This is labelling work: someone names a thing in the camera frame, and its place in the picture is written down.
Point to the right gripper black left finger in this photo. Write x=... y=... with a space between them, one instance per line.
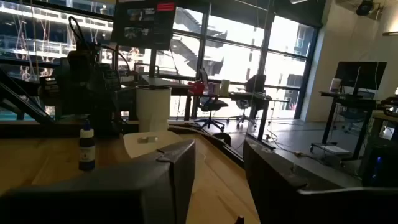
x=93 y=199

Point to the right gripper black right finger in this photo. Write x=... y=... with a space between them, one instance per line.
x=295 y=202

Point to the large blue food coloring bottle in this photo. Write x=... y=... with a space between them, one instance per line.
x=86 y=152

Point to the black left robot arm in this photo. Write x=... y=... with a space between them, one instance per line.
x=84 y=93

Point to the black computer tower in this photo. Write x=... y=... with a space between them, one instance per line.
x=379 y=168

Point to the black standing desk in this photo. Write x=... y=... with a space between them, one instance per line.
x=351 y=101

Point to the black office chair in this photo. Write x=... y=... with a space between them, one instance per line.
x=255 y=84

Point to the office chair with blue base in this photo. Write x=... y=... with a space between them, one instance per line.
x=213 y=104

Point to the white paper roll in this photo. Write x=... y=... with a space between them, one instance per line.
x=225 y=87

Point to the black monitor on stand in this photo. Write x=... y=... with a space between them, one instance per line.
x=360 y=74

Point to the red desk object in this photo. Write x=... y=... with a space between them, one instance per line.
x=196 y=87

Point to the black hanging monitor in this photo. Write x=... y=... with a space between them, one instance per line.
x=143 y=34

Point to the black table edge rail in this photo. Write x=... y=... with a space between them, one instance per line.
x=230 y=154

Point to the black diagonal frame strut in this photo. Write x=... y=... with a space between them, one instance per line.
x=28 y=104

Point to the black wall-mounted camera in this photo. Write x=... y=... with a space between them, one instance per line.
x=365 y=7

